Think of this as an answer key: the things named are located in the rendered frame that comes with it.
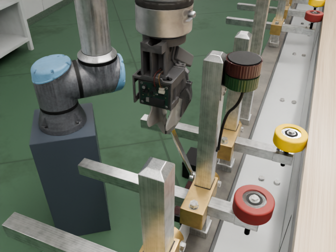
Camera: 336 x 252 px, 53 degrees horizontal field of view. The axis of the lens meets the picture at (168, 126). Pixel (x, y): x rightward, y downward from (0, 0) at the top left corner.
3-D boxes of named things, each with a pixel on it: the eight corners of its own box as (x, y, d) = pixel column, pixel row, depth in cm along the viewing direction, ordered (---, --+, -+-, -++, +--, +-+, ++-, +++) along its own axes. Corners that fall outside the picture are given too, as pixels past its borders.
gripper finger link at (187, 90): (164, 114, 64) (165, 72, 59) (168, 109, 66) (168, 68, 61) (187, 119, 63) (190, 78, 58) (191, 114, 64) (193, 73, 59)
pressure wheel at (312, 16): (310, 31, 169) (316, 7, 162) (321, 36, 163) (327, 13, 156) (297, 33, 167) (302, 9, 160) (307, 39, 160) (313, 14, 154)
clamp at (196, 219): (179, 223, 72) (179, 207, 69) (198, 181, 82) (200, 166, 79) (204, 231, 70) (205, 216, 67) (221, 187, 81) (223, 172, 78)
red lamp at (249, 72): (220, 75, 55) (221, 62, 54) (229, 60, 60) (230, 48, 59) (257, 81, 54) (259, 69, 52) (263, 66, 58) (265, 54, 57)
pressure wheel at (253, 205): (224, 241, 71) (230, 205, 65) (233, 213, 77) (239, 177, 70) (262, 254, 69) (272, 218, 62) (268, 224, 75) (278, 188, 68)
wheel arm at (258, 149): (140, 130, 101) (139, 118, 99) (145, 123, 104) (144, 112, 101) (290, 168, 88) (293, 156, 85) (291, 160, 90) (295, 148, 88)
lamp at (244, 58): (211, 160, 67) (221, 61, 54) (219, 144, 71) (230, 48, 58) (240, 168, 65) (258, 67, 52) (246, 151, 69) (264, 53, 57)
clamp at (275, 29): (268, 34, 167) (269, 24, 164) (272, 25, 177) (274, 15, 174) (280, 36, 165) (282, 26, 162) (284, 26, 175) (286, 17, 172)
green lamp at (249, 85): (219, 88, 57) (220, 76, 56) (228, 72, 61) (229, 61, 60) (254, 95, 55) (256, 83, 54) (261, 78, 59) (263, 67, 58)
